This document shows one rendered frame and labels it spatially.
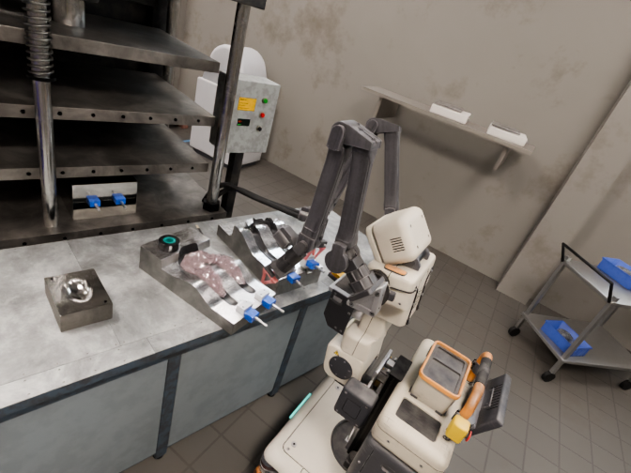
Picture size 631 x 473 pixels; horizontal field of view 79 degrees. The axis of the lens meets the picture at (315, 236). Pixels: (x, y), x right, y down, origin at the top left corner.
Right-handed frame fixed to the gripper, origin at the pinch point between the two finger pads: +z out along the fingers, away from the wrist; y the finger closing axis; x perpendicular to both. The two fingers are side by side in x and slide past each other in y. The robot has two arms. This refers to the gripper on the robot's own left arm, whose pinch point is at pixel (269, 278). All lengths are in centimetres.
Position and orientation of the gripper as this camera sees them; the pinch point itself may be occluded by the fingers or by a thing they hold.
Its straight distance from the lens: 142.6
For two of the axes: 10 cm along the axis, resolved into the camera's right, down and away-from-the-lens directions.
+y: -5.1, 3.0, -8.1
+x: 6.1, 7.9, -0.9
